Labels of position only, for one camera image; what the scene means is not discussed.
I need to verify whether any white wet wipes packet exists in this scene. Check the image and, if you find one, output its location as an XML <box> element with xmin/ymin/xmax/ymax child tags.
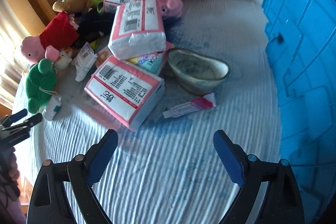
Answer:
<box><xmin>72</xmin><ymin>42</ymin><xmax>97</xmax><ymax>82</ymax></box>

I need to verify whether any grey tape roll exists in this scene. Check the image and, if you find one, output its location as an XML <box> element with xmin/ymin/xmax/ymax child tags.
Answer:
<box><xmin>166</xmin><ymin>48</ymin><xmax>231</xmax><ymax>96</ymax></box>

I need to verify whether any colourful Kotex tissue pack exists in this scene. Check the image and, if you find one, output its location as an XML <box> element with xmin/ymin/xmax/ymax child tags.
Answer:
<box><xmin>127</xmin><ymin>42</ymin><xmax>175</xmax><ymax>75</ymax></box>

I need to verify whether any person's left hand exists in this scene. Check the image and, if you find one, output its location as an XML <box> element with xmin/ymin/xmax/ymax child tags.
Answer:
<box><xmin>1</xmin><ymin>147</ymin><xmax>20</xmax><ymax>201</ymax></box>

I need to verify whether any small white bottle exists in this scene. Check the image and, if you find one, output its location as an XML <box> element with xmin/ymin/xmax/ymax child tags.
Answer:
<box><xmin>42</xmin><ymin>96</ymin><xmax>62</xmax><ymax>121</ymax></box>

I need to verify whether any green turtle plush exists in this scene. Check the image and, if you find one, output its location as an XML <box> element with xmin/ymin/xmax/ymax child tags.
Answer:
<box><xmin>25</xmin><ymin>59</ymin><xmax>58</xmax><ymax>114</ymax></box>

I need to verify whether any small yellow chick plush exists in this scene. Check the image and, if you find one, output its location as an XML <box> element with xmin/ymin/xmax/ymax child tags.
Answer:
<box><xmin>54</xmin><ymin>48</ymin><xmax>72</xmax><ymax>71</ymax></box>

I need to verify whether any white striped table cloth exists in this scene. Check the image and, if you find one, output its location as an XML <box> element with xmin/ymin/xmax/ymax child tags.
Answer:
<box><xmin>15</xmin><ymin>0</ymin><xmax>281</xmax><ymax>223</ymax></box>

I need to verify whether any red dress pig plush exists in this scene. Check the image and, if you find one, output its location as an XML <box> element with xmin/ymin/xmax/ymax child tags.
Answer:
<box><xmin>20</xmin><ymin>11</ymin><xmax>79</xmax><ymax>64</ymax></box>

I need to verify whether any pink white ointment tube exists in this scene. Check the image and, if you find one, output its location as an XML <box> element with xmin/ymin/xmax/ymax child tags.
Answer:
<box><xmin>163</xmin><ymin>93</ymin><xmax>217</xmax><ymax>119</ymax></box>

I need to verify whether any orange white medicine box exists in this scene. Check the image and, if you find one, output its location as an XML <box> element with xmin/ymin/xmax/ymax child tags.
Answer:
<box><xmin>95</xmin><ymin>46</ymin><xmax>112</xmax><ymax>68</ymax></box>

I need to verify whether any dark blue furry plush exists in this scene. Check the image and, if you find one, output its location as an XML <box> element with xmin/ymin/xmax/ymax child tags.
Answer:
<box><xmin>71</xmin><ymin>9</ymin><xmax>184</xmax><ymax>50</ymax></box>

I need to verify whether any brown teddy bear plush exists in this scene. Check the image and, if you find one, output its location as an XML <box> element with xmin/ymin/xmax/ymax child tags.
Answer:
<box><xmin>52</xmin><ymin>0</ymin><xmax>92</xmax><ymax>14</ymax></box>

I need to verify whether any blue plastic storage crate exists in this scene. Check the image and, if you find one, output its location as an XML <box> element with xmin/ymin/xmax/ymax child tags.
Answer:
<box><xmin>262</xmin><ymin>0</ymin><xmax>335</xmax><ymax>223</ymax></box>

